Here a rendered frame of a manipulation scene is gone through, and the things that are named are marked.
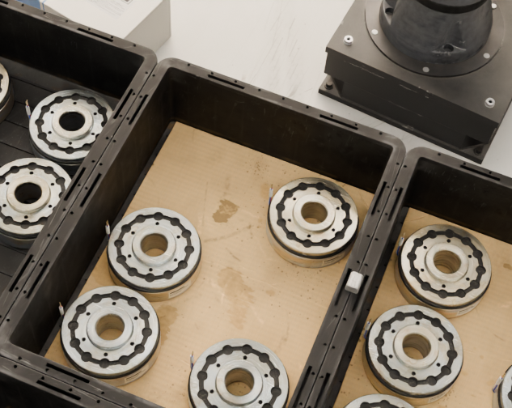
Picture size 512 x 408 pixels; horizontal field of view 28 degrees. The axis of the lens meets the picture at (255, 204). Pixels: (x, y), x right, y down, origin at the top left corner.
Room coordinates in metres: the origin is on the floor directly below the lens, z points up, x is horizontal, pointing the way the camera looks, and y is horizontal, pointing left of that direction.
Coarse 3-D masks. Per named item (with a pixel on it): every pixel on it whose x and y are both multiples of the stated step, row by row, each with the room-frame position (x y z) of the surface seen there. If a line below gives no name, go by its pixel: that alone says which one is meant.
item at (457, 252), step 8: (432, 248) 0.56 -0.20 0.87; (440, 248) 0.57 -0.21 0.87; (448, 248) 0.57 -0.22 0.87; (456, 248) 0.57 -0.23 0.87; (432, 256) 0.55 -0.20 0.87; (456, 256) 0.56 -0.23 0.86; (464, 256) 0.56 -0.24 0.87; (432, 264) 0.54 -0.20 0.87; (464, 264) 0.55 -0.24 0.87; (432, 272) 0.53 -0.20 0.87; (440, 272) 0.53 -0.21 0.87; (456, 272) 0.54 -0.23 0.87; (464, 272) 0.54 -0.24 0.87; (440, 280) 0.53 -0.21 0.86; (448, 280) 0.53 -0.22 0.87; (456, 280) 0.53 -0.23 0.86
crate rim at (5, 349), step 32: (160, 64) 0.73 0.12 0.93; (192, 64) 0.73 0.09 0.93; (256, 96) 0.70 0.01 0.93; (128, 128) 0.64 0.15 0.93; (352, 128) 0.68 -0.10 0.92; (96, 192) 0.55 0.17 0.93; (384, 192) 0.59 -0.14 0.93; (64, 224) 0.51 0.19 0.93; (352, 256) 0.51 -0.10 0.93; (32, 288) 0.44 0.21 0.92; (0, 352) 0.36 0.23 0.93; (32, 352) 0.37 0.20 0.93; (320, 352) 0.40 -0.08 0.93; (96, 384) 0.34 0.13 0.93
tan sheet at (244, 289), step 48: (192, 144) 0.69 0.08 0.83; (144, 192) 0.62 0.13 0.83; (192, 192) 0.63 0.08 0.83; (240, 192) 0.63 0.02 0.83; (240, 240) 0.57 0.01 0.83; (192, 288) 0.50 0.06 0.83; (240, 288) 0.51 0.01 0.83; (288, 288) 0.51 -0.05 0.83; (192, 336) 0.44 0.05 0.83; (240, 336) 0.45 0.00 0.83; (288, 336) 0.46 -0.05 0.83; (144, 384) 0.39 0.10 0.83; (240, 384) 0.40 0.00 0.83
